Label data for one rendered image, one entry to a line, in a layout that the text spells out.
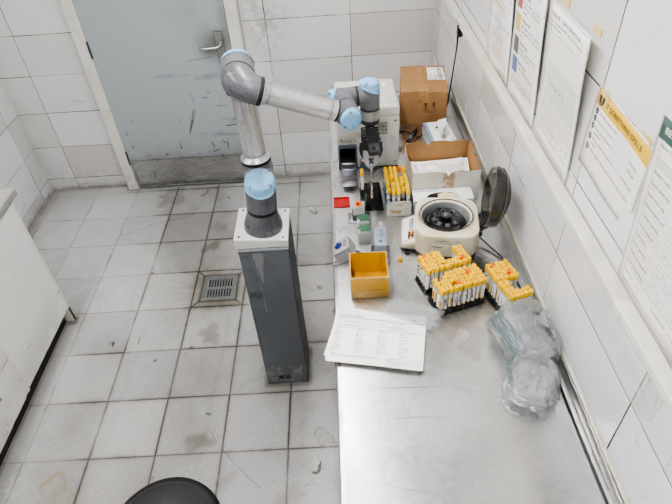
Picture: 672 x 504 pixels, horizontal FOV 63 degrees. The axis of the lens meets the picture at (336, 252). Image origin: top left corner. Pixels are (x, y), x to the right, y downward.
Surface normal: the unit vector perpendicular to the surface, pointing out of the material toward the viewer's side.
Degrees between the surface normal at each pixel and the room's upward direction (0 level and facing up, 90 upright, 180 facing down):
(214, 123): 90
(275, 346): 90
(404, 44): 90
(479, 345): 0
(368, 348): 0
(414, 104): 89
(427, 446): 0
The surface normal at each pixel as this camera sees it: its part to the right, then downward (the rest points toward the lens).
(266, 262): 0.03, 0.66
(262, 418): -0.06, -0.75
